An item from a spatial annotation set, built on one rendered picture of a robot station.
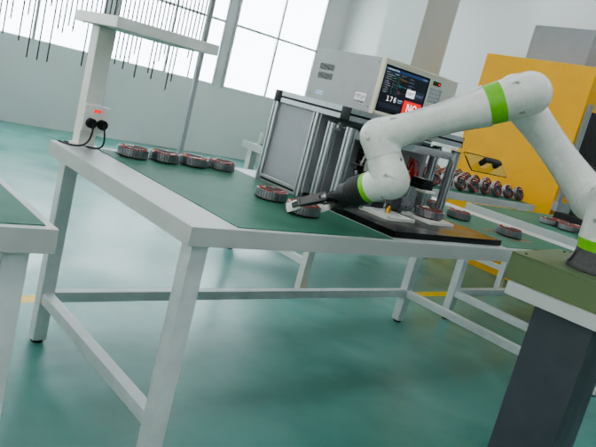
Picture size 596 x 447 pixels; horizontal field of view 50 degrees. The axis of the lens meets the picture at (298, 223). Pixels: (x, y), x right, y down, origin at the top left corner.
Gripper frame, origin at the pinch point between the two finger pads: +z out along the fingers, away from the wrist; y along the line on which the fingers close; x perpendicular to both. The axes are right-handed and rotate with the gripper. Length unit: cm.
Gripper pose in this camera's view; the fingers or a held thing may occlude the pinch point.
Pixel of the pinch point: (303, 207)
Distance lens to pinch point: 207.5
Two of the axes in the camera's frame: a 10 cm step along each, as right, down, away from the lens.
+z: -7.1, 2.1, 6.7
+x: 1.3, 9.8, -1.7
